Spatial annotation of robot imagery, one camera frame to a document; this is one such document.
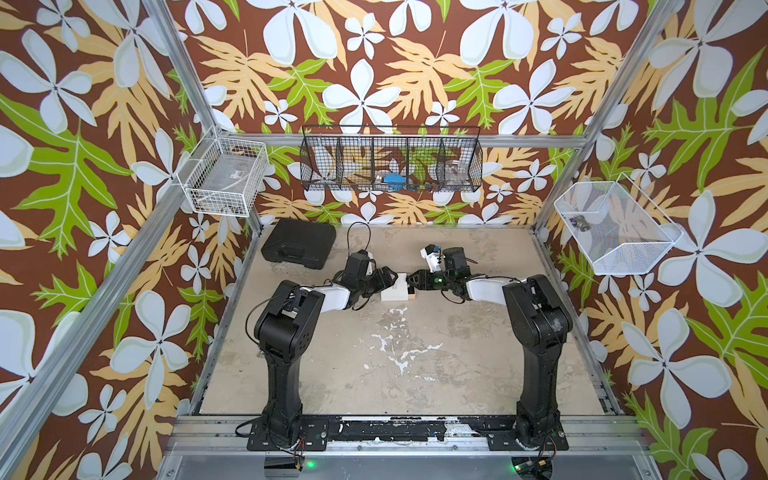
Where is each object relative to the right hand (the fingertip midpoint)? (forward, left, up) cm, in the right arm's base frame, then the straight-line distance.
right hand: (410, 277), depth 100 cm
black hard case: (+22, +43, -6) cm, 48 cm away
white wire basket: (+15, +55, +31) cm, 65 cm away
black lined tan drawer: (-5, 0, -2) cm, 5 cm away
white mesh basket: (+1, -57, +23) cm, 61 cm away
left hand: (0, +6, +1) cm, 6 cm away
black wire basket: (+30, +6, +27) cm, 41 cm away
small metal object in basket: (+5, -49, +22) cm, 54 cm away
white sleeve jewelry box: (-5, +4, -2) cm, 6 cm away
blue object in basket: (+20, +5, +25) cm, 32 cm away
